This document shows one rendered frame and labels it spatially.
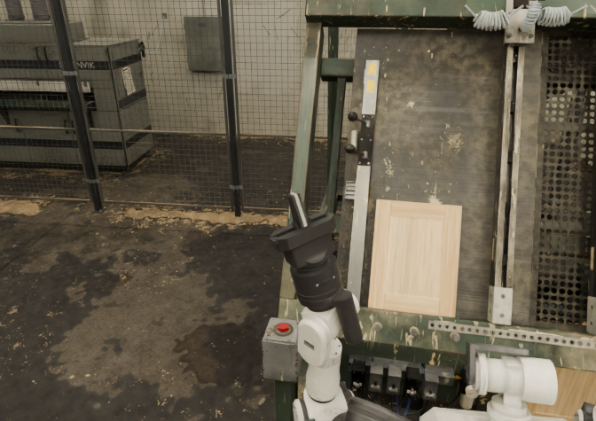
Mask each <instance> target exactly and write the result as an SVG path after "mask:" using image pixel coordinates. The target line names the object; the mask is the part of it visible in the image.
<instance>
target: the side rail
mask: <svg viewBox="0 0 596 421"><path fill-rule="evenodd" d="M324 37H325V34H324V30H323V27H322V23H321V22H320V23H310V22H307V29H306V38H305V47H304V56H303V65H302V82H301V91H300V100H299V109H298V118H297V127H296V137H295V146H294V163H293V172H292V181H291V190H290V193H292V192H294V191H296V192H298V193H300V194H301V197H302V202H303V205H304V208H305V211H306V214H307V213H308V204H309V195H310V177H311V168H312V158H313V149H314V139H315V130H316V120H317V111H318V93H319V84H320V69H321V60H322V56H323V46H324ZM292 221H293V217H292V214H291V209H290V206H289V208H288V217H287V225H289V224H292ZM290 267H291V265H290V264H289V263H287V262H286V258H285V255H284V260H283V269H282V278H281V287H280V296H279V297H280V298H284V299H291V300H295V298H298V296H297V293H296V290H295V287H294V284H292V283H291V278H292V276H291V272H290Z"/></svg>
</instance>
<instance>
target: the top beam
mask: <svg viewBox="0 0 596 421"><path fill-rule="evenodd" d="M538 3H540V4H541V5H539V6H542V8H538V9H541V10H542V9H543V8H545V7H548V6H550V7H554V8H555V7H557V8H558V7H563V6H567V7H568V9H569V10H570V12H574V11H576V10H578V9H580V8H582V7H584V6H586V5H587V6H588V7H587V8H585V9H583V10H582V11H580V12H577V13H575V14H573V15H572V16H571V17H570V21H569V23H568V24H567V23H566V25H565V26H563V25H561V26H560V27H558V26H557V27H554V26H552V27H546V26H545V25H544V26H543V27H542V25H540V26H539V25H538V24H537V22H538V19H537V22H536V23H535V30H576V31H596V14H595V13H594V12H593V10H592V9H591V8H590V6H591V5H592V6H593V8H594V9H595V10H596V0H545V1H538ZM465 5H467V6H468V7H469V8H470V9H471V11H472V12H473V13H474V14H478V13H479V12H480V11H487V12H498V11H500V10H503V11H504V12H506V0H306V6H305V18H306V20H307V22H308V21H320V22H321V23H322V22H323V24H324V27H388V28H451V29H478V28H477V27H474V22H473V20H474V18H475V17H474V16H473V14H472V13H471V12H470V11H469V10H468V9H467V8H466V7H465Z"/></svg>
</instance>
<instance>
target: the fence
mask: <svg viewBox="0 0 596 421"><path fill-rule="evenodd" d="M369 63H377V66H376V75H368V67H369ZM379 66H380V61H379V60H366V69H365V88H364V99H363V109H362V114H374V115H375V109H376V98H377V88H378V77H379ZM367 80H375V88H374V92H366V88H367ZM370 173H371V166H359V165H357V181H356V192H355V202H354V213H353V223H352V233H351V244H350V255H349V274H348V285H347V290H349V291H351V292H352V293H353V294H354V295H355V297H356V298H357V301H358V303H359V301H360V291H361V280H362V269H363V259H364V248H365V227H366V216H367V206H368V195H369V183H370Z"/></svg>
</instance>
